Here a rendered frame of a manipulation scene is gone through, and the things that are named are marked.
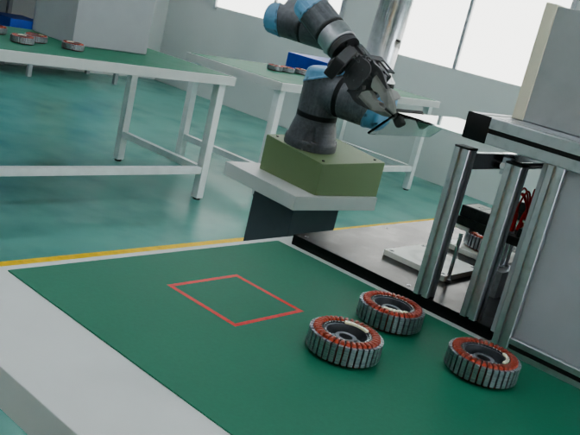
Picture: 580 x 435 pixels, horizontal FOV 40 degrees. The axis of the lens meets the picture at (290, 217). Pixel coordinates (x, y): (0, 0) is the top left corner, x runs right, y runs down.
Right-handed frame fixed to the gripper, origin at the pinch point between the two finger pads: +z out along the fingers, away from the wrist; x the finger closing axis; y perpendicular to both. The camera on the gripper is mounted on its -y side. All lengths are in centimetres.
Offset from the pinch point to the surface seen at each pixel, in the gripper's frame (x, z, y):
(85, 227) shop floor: 193, -124, 83
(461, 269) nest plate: 12.7, 32.4, 8.2
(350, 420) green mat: 4, 55, -60
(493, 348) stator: 0, 54, -25
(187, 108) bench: 215, -237, 232
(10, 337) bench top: 21, 25, -86
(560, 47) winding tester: -33.5, 18.7, -3.7
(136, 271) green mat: 28, 13, -56
